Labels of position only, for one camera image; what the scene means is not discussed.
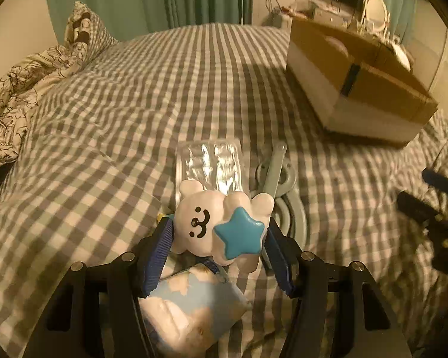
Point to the cardboard box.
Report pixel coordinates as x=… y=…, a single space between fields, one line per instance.
x=358 y=85

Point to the white desk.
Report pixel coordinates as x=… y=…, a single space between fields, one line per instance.
x=321 y=11

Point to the green curtain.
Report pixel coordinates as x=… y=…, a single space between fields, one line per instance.
x=153 y=0

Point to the white bear toy blue star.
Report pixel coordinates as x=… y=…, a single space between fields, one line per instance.
x=212 y=223

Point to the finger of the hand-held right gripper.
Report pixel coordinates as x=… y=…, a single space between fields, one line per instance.
x=414 y=209
x=433 y=178

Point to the checked bed sheet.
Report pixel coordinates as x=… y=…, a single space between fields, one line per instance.
x=134 y=119

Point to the floral quilt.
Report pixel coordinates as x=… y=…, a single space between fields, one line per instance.
x=18 y=93

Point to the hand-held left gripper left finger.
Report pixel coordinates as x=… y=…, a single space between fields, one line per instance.
x=160 y=253

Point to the clear plastic packet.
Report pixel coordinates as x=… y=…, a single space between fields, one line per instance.
x=209 y=167

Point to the blue white tissue packet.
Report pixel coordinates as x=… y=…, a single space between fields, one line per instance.
x=194 y=313

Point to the round white mirror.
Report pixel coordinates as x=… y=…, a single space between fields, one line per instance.
x=376 y=12

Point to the checkered pillow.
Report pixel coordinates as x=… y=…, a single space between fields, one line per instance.
x=86 y=30

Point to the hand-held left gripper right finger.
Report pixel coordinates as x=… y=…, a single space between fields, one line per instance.
x=278 y=257

